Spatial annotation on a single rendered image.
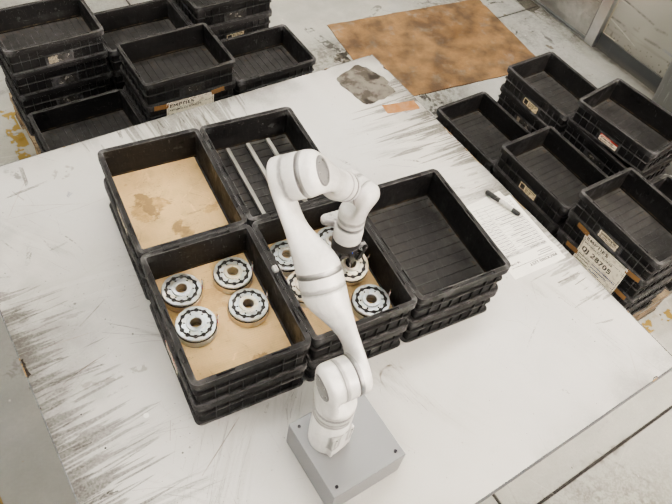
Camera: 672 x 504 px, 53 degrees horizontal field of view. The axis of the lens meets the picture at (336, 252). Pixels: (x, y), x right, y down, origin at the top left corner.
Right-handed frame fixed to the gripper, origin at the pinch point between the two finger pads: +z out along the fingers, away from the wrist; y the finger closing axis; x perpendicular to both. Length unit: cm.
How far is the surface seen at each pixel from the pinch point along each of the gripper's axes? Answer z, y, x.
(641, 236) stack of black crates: 36, 133, -7
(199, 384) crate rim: -5, -47, -20
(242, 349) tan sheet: 4.4, -32.3, -10.8
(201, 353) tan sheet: 4.6, -41.9, -7.9
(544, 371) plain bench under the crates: 16, 46, -44
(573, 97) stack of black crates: 47, 175, 78
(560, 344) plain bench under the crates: 16, 56, -38
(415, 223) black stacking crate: 3.8, 30.8, 8.9
